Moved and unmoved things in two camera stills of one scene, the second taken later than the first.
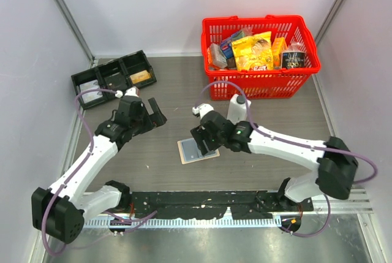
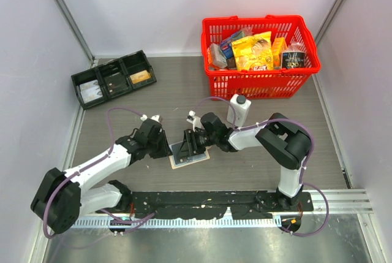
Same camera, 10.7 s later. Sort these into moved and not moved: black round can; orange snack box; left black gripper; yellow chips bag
Moved: left black gripper
Not moved: yellow chips bag; black round can; orange snack box
